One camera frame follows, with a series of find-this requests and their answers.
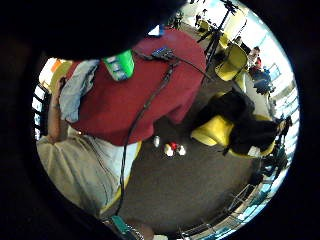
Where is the blue grey cable hub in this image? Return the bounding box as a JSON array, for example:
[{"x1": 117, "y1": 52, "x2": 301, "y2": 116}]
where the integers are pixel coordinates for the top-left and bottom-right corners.
[{"x1": 151, "y1": 46, "x2": 176, "y2": 61}]

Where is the teal wrist strap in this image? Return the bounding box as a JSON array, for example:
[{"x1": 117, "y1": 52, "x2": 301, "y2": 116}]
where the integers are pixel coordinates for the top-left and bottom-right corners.
[{"x1": 109, "y1": 215, "x2": 145, "y2": 240}]

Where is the black stand equipment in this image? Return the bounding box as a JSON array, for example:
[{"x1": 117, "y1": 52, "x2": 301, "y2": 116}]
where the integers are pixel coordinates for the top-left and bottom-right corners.
[{"x1": 258, "y1": 114, "x2": 294, "y2": 188}]

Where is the the person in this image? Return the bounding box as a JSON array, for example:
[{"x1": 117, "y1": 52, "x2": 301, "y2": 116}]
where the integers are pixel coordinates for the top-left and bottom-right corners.
[{"x1": 35, "y1": 28, "x2": 208, "y2": 218}]

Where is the yellow chair with jacket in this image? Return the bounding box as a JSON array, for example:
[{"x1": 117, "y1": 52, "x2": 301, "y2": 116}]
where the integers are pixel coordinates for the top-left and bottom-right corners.
[{"x1": 190, "y1": 114, "x2": 278, "y2": 160}]

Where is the black jacket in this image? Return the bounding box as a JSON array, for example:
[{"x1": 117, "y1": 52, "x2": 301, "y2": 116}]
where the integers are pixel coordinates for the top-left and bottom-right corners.
[{"x1": 196, "y1": 89, "x2": 285, "y2": 157}]

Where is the black tripod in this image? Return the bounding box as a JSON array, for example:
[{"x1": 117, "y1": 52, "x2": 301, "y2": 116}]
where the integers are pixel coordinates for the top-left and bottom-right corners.
[{"x1": 196, "y1": 0, "x2": 248, "y2": 73}]

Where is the light blue cloth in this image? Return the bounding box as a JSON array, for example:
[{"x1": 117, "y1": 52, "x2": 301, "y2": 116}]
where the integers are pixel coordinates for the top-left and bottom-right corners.
[{"x1": 59, "y1": 59, "x2": 101, "y2": 124}]

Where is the yellow seat under person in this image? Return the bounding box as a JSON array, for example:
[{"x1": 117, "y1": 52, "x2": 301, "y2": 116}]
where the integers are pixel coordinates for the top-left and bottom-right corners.
[{"x1": 99, "y1": 141, "x2": 143, "y2": 215}]

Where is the black cable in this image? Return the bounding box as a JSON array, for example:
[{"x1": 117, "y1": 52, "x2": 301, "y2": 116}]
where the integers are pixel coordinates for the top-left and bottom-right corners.
[{"x1": 114, "y1": 49, "x2": 215, "y2": 217}]

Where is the green white badge card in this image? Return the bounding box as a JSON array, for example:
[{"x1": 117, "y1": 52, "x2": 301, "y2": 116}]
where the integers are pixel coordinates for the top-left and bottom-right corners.
[{"x1": 102, "y1": 49, "x2": 136, "y2": 82}]

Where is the white round table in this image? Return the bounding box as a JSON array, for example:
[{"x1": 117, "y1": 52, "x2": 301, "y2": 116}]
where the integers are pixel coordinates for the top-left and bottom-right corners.
[{"x1": 240, "y1": 70, "x2": 274, "y2": 118}]

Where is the metal railing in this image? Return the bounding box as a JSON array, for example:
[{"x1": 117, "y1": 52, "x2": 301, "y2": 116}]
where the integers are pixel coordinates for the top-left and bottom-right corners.
[{"x1": 178, "y1": 166, "x2": 288, "y2": 240}]

